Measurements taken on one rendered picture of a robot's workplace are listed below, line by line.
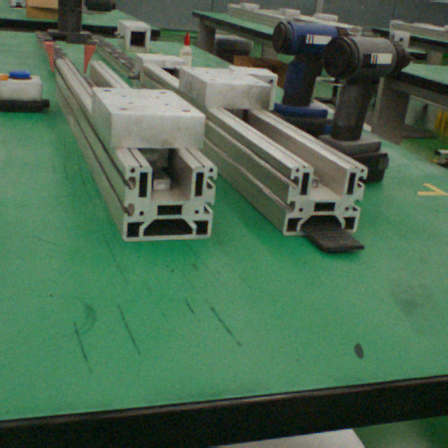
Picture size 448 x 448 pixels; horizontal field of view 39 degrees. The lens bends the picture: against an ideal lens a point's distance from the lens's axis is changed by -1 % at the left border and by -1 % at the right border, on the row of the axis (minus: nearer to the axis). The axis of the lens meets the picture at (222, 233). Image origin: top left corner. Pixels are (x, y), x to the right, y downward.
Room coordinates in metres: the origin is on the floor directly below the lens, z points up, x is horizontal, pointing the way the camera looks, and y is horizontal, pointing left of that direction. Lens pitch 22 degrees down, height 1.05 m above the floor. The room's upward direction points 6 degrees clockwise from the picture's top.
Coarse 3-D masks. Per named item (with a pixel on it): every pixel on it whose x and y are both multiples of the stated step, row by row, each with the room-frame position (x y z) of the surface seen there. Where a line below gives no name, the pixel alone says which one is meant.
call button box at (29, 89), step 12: (0, 84) 1.19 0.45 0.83; (12, 84) 1.19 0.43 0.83; (24, 84) 1.20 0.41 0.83; (36, 84) 1.21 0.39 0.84; (0, 96) 1.19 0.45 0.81; (12, 96) 1.19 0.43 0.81; (24, 96) 1.20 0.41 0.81; (36, 96) 1.21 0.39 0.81; (0, 108) 1.19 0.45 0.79; (12, 108) 1.19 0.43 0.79; (24, 108) 1.20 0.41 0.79; (36, 108) 1.21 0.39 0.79
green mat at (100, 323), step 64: (0, 64) 1.77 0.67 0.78; (192, 64) 2.20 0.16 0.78; (0, 128) 1.06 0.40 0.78; (64, 128) 1.11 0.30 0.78; (0, 192) 0.74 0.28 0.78; (64, 192) 0.77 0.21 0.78; (384, 192) 0.93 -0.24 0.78; (0, 256) 0.56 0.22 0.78; (64, 256) 0.58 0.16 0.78; (128, 256) 0.59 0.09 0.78; (192, 256) 0.61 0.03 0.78; (256, 256) 0.63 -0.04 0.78; (320, 256) 0.65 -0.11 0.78; (384, 256) 0.67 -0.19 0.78; (0, 320) 0.44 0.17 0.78; (64, 320) 0.45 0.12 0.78; (128, 320) 0.46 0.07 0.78; (192, 320) 0.48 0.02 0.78; (256, 320) 0.49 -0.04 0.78; (320, 320) 0.50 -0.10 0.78; (384, 320) 0.51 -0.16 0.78; (0, 384) 0.36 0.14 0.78; (64, 384) 0.37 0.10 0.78; (128, 384) 0.38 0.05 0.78; (192, 384) 0.38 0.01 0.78; (256, 384) 0.39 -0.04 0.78; (320, 384) 0.40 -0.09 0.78
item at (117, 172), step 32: (64, 64) 1.30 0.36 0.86; (96, 64) 1.35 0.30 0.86; (64, 96) 1.26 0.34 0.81; (96, 128) 0.82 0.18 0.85; (96, 160) 0.82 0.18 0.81; (128, 160) 0.65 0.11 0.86; (192, 160) 0.68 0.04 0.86; (128, 192) 0.63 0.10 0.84; (160, 192) 0.68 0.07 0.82; (192, 192) 0.66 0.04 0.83; (128, 224) 0.67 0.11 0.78; (160, 224) 0.68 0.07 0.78; (192, 224) 0.66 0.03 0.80
